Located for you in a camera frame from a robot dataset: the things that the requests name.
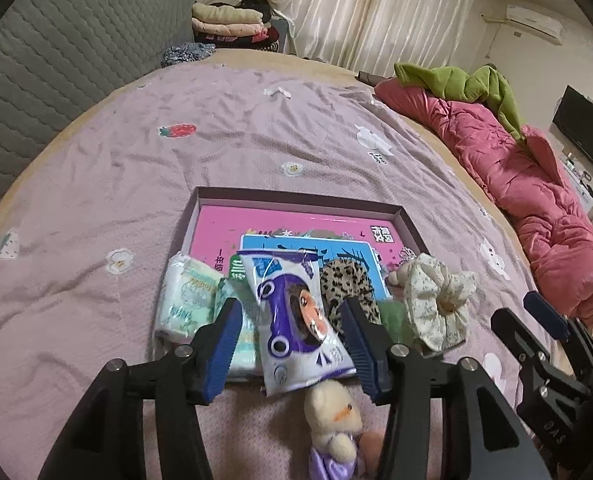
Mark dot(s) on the purple cartoon wipes packet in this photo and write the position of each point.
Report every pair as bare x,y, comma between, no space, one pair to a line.
296,320

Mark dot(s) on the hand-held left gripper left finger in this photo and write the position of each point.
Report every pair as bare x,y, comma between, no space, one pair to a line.
221,352

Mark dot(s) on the grey quilted sofa cover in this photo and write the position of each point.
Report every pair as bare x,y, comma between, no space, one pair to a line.
76,60

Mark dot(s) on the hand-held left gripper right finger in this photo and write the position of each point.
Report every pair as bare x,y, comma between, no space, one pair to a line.
366,357

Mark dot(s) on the black television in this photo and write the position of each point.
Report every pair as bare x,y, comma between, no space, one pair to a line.
588,130

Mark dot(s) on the green print tissue packet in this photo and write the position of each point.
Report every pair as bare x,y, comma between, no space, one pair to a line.
244,355
186,300

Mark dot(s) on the crowned teddy bear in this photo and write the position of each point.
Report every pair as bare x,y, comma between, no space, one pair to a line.
399,276

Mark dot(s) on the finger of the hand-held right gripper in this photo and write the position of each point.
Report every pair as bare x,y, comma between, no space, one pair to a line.
546,316
526,347

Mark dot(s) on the pink and blue book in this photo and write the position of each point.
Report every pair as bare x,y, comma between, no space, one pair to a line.
296,222

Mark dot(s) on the blue patterned cloth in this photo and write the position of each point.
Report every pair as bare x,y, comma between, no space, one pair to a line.
186,55

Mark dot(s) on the leopard print scrunchie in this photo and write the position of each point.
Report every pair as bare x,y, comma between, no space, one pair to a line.
346,280

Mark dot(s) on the pink quilt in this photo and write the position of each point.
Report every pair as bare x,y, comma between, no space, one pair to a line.
536,200

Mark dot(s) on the shallow purple cardboard box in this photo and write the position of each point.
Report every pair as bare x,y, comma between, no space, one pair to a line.
296,197

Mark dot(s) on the stack of folded clothes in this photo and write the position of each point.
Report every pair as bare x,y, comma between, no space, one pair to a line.
231,22

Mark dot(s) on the purple printed bedspread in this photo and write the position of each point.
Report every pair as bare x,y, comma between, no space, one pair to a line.
176,185

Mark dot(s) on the white air conditioner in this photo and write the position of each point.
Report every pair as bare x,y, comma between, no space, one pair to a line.
533,21

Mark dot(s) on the peach makeup sponge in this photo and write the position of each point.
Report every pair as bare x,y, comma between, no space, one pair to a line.
372,452

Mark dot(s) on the cream floral scrunchie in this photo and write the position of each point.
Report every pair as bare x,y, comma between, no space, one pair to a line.
436,300

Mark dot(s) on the white curtain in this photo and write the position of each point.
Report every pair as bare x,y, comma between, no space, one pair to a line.
376,15

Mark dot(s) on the green makeup sponge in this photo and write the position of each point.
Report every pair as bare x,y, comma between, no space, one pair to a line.
394,317

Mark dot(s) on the green blanket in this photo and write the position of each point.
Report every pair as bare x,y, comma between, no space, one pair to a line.
456,82

